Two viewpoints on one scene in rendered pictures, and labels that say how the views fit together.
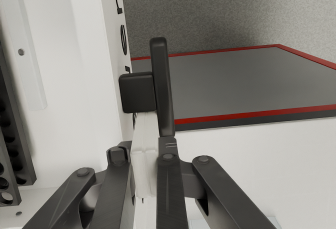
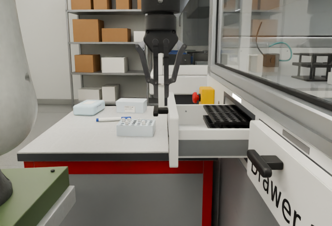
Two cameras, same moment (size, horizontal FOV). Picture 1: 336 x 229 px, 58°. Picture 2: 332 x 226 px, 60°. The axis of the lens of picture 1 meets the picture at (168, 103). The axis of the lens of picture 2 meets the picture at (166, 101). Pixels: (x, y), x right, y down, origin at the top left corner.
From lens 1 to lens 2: 0.63 m
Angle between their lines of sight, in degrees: 60
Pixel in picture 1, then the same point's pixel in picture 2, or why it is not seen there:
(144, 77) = (160, 109)
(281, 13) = not seen: outside the picture
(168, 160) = (155, 82)
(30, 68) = not seen: hidden behind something
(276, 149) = (111, 147)
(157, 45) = (155, 111)
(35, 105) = not seen: hidden behind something
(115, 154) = (166, 83)
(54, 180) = (200, 125)
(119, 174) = (165, 78)
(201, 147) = (144, 148)
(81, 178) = (173, 78)
